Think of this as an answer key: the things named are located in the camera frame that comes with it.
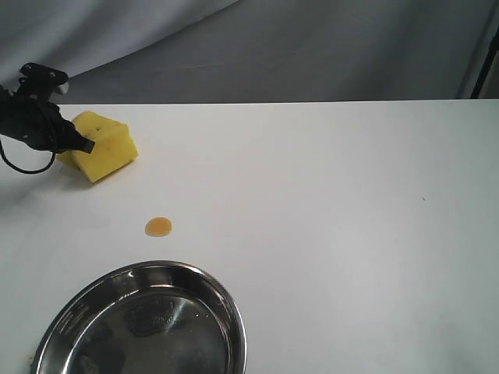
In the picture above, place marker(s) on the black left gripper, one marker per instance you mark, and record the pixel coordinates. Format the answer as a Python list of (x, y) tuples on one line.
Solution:
[(39, 126)]

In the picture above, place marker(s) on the yellow sponge block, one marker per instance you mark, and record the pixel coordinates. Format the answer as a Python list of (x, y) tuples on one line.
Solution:
[(113, 149)]

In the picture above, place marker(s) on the orange liquid spill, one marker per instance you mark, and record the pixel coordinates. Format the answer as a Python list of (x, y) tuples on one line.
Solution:
[(158, 227)]

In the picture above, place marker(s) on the grey backdrop cloth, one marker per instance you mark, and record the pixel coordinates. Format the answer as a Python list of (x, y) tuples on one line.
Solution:
[(165, 52)]

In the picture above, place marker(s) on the round stainless steel pan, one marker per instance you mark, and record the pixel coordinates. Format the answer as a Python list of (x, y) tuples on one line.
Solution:
[(151, 317)]

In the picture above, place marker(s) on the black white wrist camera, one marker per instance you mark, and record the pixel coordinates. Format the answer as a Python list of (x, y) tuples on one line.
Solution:
[(40, 82)]

